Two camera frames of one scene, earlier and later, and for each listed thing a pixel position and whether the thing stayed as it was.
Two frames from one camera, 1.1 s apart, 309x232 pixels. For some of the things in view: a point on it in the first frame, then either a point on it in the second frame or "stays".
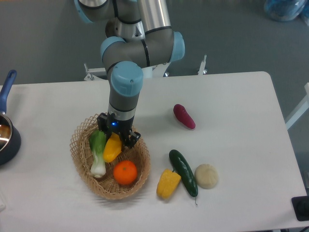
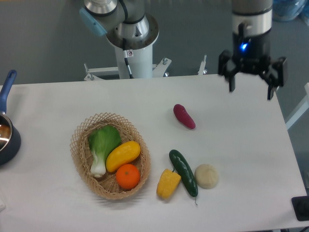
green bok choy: [98, 140] stays
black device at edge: [301, 206] stays
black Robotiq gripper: [110, 123] → [251, 55]
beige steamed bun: [206, 176] stays
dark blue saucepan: [10, 139] stays
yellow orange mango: [112, 148] → [122, 154]
